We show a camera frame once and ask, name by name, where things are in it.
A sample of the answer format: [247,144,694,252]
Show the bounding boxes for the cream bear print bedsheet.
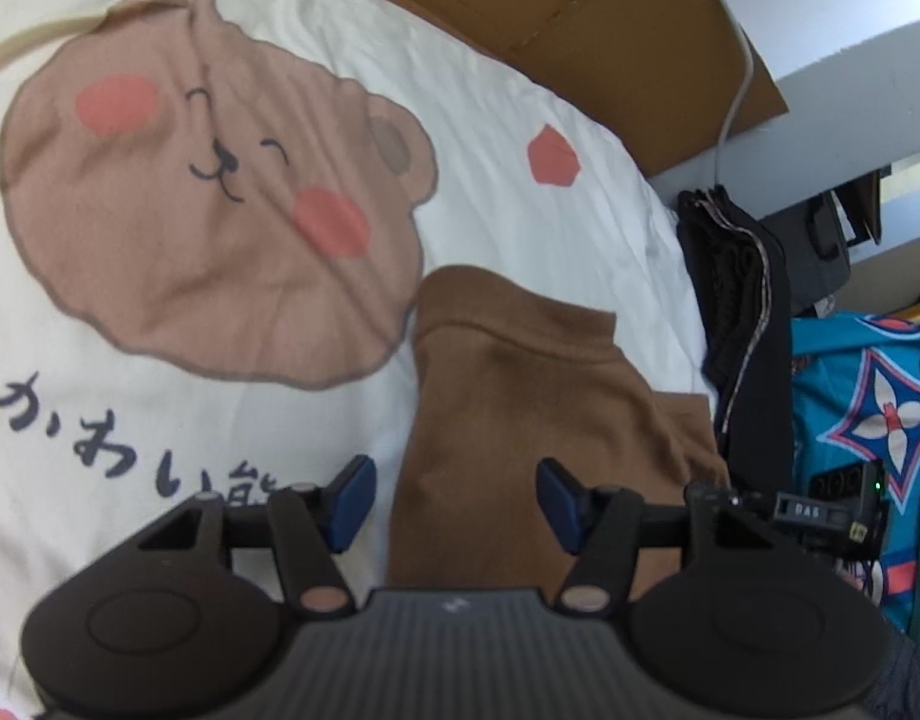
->
[0,0,720,720]

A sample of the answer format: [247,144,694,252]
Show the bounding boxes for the dark grey bag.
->
[767,169,885,316]

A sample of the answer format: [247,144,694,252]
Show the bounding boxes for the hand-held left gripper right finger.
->
[535,457,768,616]

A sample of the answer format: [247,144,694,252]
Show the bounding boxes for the brown printed t-shirt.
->
[386,265,732,601]

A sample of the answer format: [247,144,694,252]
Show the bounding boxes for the blue floral bag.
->
[791,311,920,608]

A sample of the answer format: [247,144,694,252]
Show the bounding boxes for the flattened brown cardboard box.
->
[268,0,792,179]

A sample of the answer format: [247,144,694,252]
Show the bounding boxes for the person's grey trousers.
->
[861,626,920,720]

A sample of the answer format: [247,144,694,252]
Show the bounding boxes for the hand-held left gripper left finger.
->
[137,454,378,620]

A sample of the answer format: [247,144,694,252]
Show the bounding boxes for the folded black clothes stack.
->
[676,184,798,492]

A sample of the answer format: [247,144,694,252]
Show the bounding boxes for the white cable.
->
[685,0,757,188]

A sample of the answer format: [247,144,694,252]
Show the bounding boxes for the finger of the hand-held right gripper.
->
[685,481,753,511]

